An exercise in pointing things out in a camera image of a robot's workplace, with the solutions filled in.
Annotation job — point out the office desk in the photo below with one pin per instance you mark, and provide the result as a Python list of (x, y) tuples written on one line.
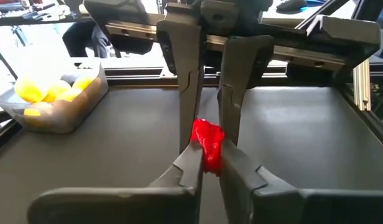
[(23, 20)]

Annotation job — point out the person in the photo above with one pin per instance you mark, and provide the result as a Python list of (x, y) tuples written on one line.
[(82, 40)]

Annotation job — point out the black table mat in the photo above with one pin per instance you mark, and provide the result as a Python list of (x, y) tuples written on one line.
[(288, 140)]

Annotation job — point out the translucent grey plastic bin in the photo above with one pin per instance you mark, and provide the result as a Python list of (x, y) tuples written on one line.
[(85, 102)]

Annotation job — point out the red strawberry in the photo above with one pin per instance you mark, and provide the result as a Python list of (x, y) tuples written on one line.
[(210, 140)]

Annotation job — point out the silver aluminium extrusion post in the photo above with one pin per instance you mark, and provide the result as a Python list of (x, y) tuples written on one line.
[(362, 87)]

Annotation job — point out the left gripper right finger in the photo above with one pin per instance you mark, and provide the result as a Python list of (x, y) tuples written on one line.
[(238, 180)]

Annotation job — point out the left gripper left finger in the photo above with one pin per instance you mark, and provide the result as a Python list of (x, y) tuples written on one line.
[(188, 174)]

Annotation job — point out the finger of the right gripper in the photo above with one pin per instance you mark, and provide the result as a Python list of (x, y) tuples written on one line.
[(241, 62), (188, 62)]

